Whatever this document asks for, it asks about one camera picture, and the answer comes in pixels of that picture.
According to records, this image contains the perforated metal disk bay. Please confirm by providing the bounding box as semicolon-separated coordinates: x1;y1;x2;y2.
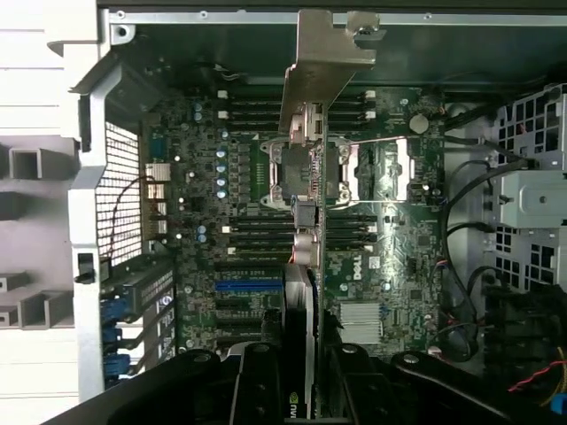
494;82;567;294

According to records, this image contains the green motherboard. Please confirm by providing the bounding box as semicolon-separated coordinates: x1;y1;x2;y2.
140;85;447;365

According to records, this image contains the round coin battery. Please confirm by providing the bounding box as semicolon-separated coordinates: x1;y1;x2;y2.
408;113;431;135

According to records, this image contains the black RAM slot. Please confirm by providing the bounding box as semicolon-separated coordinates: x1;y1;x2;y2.
228;236;377;248
216;88;377;100
228;212;377;225
228;99;369;111
228;120;369;132
225;247;378;262
221;224;378;236
216;109;377;120

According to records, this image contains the grey parts rack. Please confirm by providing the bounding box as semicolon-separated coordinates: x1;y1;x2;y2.
0;134;83;331

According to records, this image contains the blue expansion slot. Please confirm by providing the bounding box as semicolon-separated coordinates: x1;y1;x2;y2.
214;279;285;292

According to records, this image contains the silver chipset heatsink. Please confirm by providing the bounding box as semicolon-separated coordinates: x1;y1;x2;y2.
339;302;384;345

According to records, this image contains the black open PC case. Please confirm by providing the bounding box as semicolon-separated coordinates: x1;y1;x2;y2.
66;0;567;425

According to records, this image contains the metal socket cover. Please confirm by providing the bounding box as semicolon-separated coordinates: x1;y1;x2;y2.
353;135;416;204

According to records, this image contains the CPU socket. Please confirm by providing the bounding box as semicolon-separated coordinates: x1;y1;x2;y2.
260;134;356;210

